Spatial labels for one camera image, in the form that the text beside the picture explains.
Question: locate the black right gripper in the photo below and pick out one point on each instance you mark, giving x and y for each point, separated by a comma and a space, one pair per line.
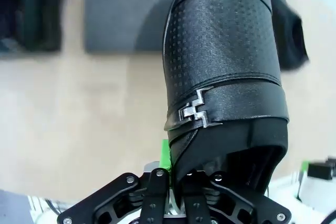
321, 171

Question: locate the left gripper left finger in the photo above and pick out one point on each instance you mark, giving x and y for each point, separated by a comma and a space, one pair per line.
157, 197

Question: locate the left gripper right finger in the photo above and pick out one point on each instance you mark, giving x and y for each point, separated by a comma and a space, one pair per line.
195, 203

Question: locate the black leather buckle loafer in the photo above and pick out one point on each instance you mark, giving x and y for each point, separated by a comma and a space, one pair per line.
223, 51
286, 24
44, 11

